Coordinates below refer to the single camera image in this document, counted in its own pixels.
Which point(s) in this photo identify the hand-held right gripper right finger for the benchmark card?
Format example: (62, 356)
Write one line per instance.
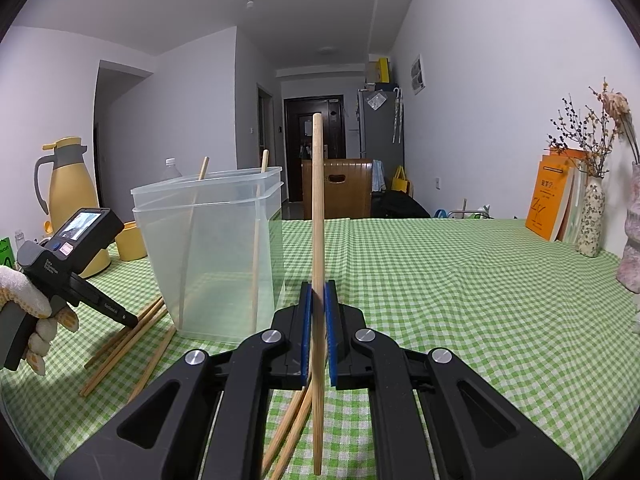
(330, 330)

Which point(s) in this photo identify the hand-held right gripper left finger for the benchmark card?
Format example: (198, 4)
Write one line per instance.
(306, 330)

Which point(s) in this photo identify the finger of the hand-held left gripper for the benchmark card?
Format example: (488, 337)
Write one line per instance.
(102, 302)

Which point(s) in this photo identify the wooden chopstick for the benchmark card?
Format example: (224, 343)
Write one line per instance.
(316, 210)
(295, 435)
(107, 346)
(125, 353)
(203, 169)
(116, 349)
(152, 365)
(285, 432)

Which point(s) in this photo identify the clear plastic container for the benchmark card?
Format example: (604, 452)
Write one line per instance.
(215, 260)

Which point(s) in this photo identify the person's left hand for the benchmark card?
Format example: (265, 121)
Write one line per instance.
(12, 285)

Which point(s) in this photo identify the green paper bag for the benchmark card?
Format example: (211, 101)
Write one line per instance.
(5, 255)

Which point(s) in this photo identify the yellow round cup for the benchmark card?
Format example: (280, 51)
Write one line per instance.
(131, 242)

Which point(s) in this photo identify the yellow thermos jug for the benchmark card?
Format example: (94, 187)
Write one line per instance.
(70, 185)

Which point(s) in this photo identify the green checked tablecloth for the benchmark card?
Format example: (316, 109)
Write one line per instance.
(450, 285)

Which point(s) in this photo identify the wooden slatted cabinet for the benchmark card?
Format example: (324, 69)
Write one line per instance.
(350, 195)

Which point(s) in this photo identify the clear water bottle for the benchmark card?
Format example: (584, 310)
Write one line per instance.
(171, 169)

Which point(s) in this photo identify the blue hanging towel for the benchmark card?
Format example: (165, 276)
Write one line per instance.
(378, 175)

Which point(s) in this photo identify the yellow tote bag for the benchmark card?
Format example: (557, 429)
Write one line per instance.
(400, 182)

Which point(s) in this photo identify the dark entrance door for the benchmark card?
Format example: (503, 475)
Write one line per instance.
(300, 160)

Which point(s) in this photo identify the grey refrigerator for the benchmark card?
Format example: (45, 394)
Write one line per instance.
(380, 130)

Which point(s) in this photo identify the hanging folded umbrella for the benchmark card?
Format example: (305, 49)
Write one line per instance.
(398, 115)

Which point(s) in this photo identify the orange book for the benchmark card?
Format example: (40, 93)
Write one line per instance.
(547, 200)

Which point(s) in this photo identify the brown cardboard box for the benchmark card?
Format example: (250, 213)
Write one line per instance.
(371, 74)

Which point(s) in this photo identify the yellow box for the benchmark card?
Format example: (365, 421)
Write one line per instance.
(383, 70)

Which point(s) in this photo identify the white books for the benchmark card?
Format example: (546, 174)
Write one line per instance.
(572, 210)

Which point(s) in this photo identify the speckled slim vase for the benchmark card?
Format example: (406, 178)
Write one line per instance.
(591, 220)

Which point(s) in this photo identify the pink textured vase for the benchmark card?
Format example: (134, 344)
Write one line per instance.
(630, 240)

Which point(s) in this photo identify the dried branch bouquet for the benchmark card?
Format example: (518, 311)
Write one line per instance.
(580, 140)

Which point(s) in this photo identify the dried flower bouquet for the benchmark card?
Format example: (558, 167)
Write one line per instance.
(617, 105)

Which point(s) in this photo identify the white wall panel box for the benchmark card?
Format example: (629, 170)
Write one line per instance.
(418, 75)

